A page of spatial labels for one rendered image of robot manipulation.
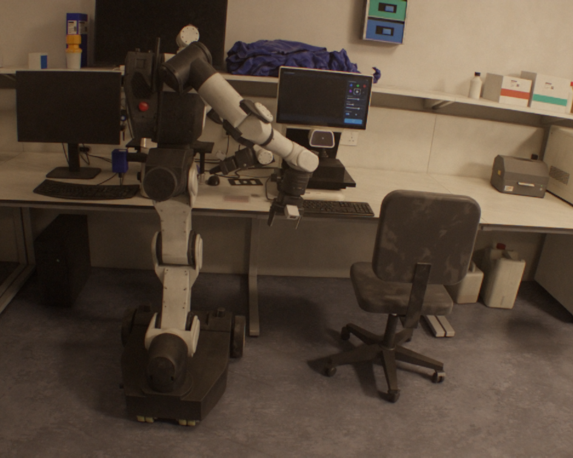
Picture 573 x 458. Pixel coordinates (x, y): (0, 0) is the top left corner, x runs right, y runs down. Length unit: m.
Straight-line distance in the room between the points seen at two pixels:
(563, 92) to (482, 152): 0.64
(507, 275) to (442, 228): 1.35
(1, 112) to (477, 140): 2.94
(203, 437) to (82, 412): 0.52
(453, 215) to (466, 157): 1.35
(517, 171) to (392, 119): 0.81
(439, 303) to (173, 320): 1.12
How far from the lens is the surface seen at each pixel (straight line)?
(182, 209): 1.86
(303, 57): 2.62
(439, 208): 1.86
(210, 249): 3.10
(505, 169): 2.99
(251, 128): 1.52
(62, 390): 2.30
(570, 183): 3.14
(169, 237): 1.94
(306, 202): 2.16
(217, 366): 2.08
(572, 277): 3.36
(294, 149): 1.63
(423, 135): 3.06
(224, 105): 1.50
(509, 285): 3.22
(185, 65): 1.53
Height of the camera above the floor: 1.45
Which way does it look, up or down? 21 degrees down
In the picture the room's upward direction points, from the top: 6 degrees clockwise
